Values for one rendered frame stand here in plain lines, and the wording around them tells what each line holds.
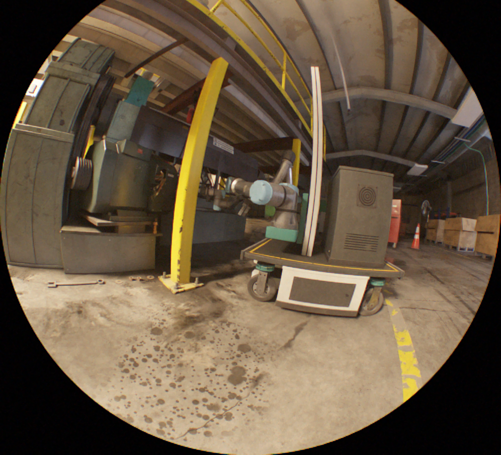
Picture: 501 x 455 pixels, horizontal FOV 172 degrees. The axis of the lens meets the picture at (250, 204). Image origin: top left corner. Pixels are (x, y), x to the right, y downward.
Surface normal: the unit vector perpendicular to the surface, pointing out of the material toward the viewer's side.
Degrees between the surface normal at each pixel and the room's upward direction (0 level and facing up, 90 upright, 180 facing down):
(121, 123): 90
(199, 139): 90
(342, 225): 90
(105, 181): 90
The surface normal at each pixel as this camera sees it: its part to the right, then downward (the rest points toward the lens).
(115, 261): 0.81, 0.10
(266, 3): 0.00, 0.99
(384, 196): -0.32, -0.07
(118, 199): 0.95, 0.12
